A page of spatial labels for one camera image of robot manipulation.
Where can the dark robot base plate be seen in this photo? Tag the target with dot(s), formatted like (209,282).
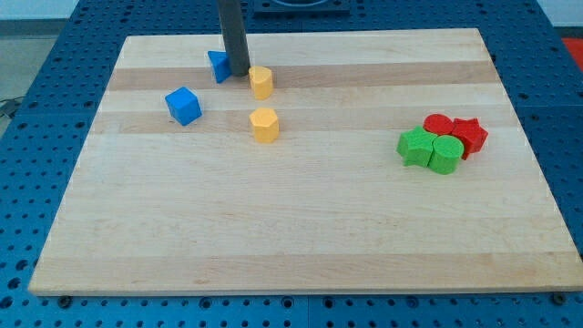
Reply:
(300,7)

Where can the blue triangular block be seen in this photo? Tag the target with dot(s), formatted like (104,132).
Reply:
(220,64)

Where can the yellow hexagon block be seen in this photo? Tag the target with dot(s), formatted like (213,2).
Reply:
(265,125)

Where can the green cylinder block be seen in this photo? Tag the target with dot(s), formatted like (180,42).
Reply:
(448,150)

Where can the blue cube block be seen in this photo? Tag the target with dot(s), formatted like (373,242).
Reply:
(183,106)

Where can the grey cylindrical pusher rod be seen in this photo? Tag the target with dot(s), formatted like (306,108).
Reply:
(234,36)

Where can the red cylinder block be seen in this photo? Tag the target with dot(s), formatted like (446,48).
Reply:
(438,124)

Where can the light wooden board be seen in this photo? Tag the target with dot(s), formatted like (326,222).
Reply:
(156,208)

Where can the red star block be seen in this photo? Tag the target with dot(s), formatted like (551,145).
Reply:
(471,133)

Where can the green star block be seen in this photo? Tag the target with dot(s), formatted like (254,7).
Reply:
(415,146)

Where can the yellow heart block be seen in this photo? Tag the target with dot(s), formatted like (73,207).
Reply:
(261,81)

